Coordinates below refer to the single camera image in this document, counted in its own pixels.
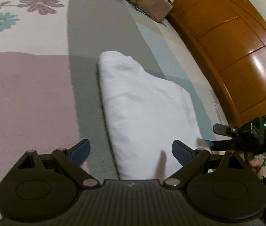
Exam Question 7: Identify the white printed long-sleeve shirt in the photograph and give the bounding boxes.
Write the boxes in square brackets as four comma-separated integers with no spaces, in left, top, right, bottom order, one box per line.
[99,51,209,180]

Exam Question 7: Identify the person right hand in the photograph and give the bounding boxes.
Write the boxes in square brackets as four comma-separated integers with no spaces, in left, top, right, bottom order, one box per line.
[249,158,263,180]

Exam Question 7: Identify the wooden headboard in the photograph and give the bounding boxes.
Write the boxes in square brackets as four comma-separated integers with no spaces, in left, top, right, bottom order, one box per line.
[168,0,266,125]

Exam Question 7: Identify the patchwork pastel bed sheet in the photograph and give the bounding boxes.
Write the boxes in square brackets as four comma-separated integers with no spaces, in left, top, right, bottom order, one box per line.
[0,0,230,224]

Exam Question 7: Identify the beige handbag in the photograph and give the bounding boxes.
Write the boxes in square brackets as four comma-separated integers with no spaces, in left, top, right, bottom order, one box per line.
[130,0,173,23]

